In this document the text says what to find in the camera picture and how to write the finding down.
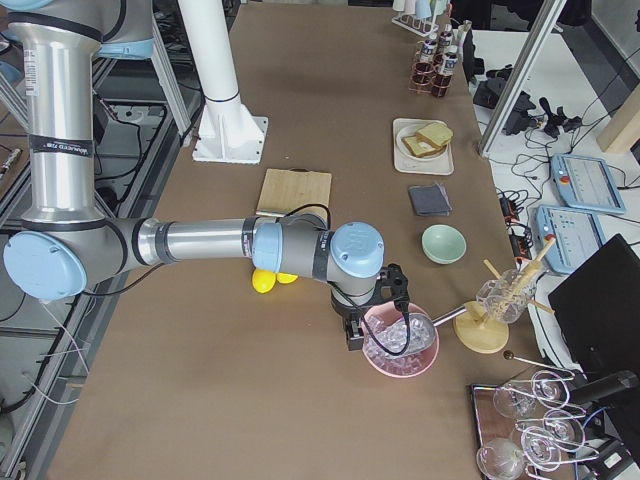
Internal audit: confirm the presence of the black gripper body lemon side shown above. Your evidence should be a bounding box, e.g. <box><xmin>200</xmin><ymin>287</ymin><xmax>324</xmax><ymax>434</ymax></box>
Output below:
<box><xmin>331</xmin><ymin>292</ymin><xmax>370</xmax><ymax>330</ymax></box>

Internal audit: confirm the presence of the bread slice with egg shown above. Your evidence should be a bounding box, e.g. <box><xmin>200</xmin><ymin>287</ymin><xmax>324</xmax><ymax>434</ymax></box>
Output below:
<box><xmin>402</xmin><ymin>136</ymin><xmax>439</xmax><ymax>158</ymax></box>

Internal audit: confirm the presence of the robot arm near lemons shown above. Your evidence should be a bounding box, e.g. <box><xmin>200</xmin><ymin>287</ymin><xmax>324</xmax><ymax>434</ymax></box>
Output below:
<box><xmin>3</xmin><ymin>1</ymin><xmax>390</xmax><ymax>350</ymax></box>

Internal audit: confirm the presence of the cream serving tray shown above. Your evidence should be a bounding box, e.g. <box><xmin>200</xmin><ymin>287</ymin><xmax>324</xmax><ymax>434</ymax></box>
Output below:
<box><xmin>392</xmin><ymin>118</ymin><xmax>454</xmax><ymax>176</ymax></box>

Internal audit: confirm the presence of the wine glass rack tray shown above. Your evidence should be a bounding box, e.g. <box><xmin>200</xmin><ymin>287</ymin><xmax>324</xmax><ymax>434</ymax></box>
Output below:
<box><xmin>469</xmin><ymin>368</ymin><xmax>599</xmax><ymax>479</ymax></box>

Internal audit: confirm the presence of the pink bowl with ice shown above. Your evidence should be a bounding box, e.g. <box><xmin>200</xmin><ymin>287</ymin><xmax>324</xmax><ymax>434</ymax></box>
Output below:
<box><xmin>362</xmin><ymin>302</ymin><xmax>439</xmax><ymax>378</ymax></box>

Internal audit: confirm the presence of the clear ice scoop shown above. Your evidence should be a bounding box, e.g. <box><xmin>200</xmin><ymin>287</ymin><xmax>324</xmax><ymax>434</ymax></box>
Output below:
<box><xmin>364</xmin><ymin>306</ymin><xmax>467</xmax><ymax>359</ymax></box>

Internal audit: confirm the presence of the yellow lemon upper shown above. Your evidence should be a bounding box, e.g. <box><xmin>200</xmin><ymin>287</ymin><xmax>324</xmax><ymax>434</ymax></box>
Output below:
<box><xmin>276</xmin><ymin>272</ymin><xmax>298</xmax><ymax>285</ymax></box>

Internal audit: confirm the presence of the yellow lemon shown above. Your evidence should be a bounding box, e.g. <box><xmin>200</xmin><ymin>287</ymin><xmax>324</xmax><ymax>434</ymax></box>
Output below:
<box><xmin>276</xmin><ymin>272</ymin><xmax>298</xmax><ymax>285</ymax></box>
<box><xmin>251</xmin><ymin>268</ymin><xmax>277</xmax><ymax>294</ymax></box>

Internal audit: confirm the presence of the yellow lemon lower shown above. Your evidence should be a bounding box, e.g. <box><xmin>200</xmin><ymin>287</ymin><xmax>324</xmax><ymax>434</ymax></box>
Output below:
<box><xmin>251</xmin><ymin>268</ymin><xmax>277</xmax><ymax>294</ymax></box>

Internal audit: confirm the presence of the mint green bowl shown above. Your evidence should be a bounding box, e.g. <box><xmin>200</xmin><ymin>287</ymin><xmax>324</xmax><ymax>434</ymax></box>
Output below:
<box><xmin>421</xmin><ymin>224</ymin><xmax>467</xmax><ymax>265</ymax></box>

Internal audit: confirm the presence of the wooden mug tree stand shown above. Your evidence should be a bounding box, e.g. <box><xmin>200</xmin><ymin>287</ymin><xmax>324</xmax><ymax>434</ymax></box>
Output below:
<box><xmin>454</xmin><ymin>235</ymin><xmax>556</xmax><ymax>354</ymax></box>

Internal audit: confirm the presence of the grey folded cloth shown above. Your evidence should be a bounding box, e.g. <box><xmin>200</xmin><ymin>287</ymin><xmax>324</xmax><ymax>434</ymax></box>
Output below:
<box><xmin>408</xmin><ymin>183</ymin><xmax>453</xmax><ymax>216</ymax></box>

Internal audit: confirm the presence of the wooden cutting board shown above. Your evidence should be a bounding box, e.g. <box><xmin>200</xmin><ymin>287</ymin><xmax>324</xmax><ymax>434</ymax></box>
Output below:
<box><xmin>256</xmin><ymin>168</ymin><xmax>332</xmax><ymax>217</ymax></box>

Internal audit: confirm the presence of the glass pitcher on stand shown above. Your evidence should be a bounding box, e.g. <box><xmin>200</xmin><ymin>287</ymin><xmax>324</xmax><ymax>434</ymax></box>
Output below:
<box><xmin>476</xmin><ymin>269</ymin><xmax>542</xmax><ymax>324</ymax></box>

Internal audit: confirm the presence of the black monitor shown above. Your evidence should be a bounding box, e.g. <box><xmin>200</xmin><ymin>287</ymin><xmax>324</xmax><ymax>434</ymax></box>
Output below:
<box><xmin>549</xmin><ymin>234</ymin><xmax>639</xmax><ymax>376</ymax></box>

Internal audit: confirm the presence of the drink bottle bottom left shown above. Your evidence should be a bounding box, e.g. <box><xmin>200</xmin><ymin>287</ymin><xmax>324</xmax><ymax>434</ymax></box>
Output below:
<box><xmin>416</xmin><ymin>35</ymin><xmax>437</xmax><ymax>74</ymax></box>

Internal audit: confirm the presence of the drink bottle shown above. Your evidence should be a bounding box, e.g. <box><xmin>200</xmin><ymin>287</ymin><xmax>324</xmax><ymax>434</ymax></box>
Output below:
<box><xmin>437</xmin><ymin>24</ymin><xmax>453</xmax><ymax>55</ymax></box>
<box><xmin>416</xmin><ymin>35</ymin><xmax>437</xmax><ymax>74</ymax></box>
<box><xmin>439</xmin><ymin>45</ymin><xmax>458</xmax><ymax>88</ymax></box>

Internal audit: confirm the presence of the drink bottle bottom right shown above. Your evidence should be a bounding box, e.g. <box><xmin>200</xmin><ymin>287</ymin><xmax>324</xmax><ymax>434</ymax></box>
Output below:
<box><xmin>439</xmin><ymin>45</ymin><xmax>458</xmax><ymax>88</ymax></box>

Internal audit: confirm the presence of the drink bottle top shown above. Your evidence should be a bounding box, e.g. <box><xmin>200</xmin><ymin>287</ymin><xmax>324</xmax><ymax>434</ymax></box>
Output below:
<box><xmin>437</xmin><ymin>24</ymin><xmax>453</xmax><ymax>55</ymax></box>

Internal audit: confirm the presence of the white cup rack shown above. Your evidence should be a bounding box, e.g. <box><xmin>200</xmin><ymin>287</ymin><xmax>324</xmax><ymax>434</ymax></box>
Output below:
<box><xmin>392</xmin><ymin>0</ymin><xmax>449</xmax><ymax>37</ymax></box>

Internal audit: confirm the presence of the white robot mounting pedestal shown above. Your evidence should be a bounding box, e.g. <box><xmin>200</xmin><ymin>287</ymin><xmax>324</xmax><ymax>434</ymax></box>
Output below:
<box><xmin>179</xmin><ymin>0</ymin><xmax>268</xmax><ymax>165</ymax></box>

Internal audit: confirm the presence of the copper wire bottle rack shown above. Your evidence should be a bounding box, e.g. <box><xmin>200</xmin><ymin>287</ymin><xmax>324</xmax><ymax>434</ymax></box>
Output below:
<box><xmin>408</xmin><ymin>47</ymin><xmax>453</xmax><ymax>98</ymax></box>

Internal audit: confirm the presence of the aluminium frame post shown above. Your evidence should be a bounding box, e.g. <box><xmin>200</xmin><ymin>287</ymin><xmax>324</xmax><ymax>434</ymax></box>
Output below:
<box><xmin>478</xmin><ymin>0</ymin><xmax>566</xmax><ymax>159</ymax></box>

